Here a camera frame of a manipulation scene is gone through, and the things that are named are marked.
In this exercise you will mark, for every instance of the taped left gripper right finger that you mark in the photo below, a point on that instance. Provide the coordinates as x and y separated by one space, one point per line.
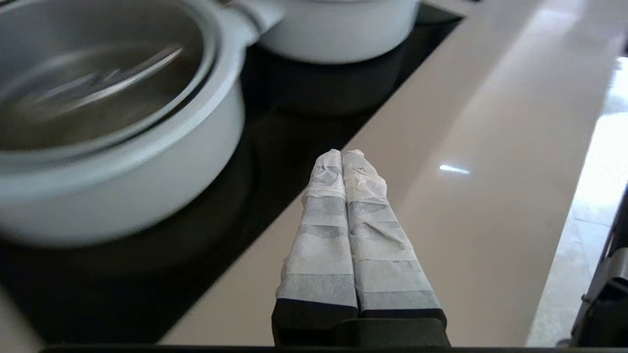
385 264

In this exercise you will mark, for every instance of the white cooking pot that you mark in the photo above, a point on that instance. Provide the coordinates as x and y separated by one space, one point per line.
338 34
122 191

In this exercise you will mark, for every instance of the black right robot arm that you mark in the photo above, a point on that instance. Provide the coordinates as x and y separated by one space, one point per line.
606 294

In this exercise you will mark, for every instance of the long black glass cooktop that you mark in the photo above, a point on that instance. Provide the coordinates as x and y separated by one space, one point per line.
274 127

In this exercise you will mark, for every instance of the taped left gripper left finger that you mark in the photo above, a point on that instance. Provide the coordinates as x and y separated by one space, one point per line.
321 255

